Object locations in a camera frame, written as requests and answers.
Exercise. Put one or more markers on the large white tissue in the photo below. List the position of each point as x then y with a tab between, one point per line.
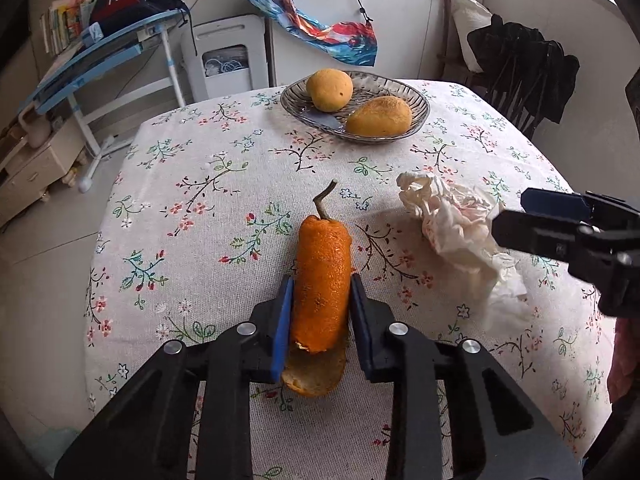
450	220

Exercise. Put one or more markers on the white cloth bag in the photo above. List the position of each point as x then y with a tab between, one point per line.
470	20

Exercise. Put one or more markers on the chair with black jacket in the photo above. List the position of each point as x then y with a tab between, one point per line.
525	70

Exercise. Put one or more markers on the blue study desk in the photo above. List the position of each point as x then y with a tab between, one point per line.
100	50

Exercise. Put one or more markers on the round yellow mango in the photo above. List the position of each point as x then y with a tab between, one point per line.
327	90

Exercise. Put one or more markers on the floral tablecloth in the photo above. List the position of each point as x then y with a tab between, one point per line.
225	260

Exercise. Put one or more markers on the white air purifier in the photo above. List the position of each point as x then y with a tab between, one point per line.
225	40

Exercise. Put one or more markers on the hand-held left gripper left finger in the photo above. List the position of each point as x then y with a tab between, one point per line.
282	330

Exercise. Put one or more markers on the colourful printed bag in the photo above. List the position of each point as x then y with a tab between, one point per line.
310	25

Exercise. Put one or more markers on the row of books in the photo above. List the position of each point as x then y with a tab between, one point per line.
62	22

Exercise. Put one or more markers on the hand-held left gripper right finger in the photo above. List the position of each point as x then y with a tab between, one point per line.
361	330

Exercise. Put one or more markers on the dark fruit plate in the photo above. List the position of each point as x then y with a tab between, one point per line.
320	121

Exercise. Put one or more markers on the cream television cabinet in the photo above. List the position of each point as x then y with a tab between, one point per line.
35	172

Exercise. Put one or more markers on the white cabinet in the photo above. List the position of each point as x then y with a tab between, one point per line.
400	20

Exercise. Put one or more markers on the beige jug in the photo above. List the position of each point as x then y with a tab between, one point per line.
37	132

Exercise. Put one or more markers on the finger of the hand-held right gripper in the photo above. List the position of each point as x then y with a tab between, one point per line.
535	235
550	204

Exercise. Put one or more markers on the long yellow mango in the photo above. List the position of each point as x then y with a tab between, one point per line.
380	117

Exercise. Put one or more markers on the orange peel with stem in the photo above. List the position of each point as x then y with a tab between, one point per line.
320	270

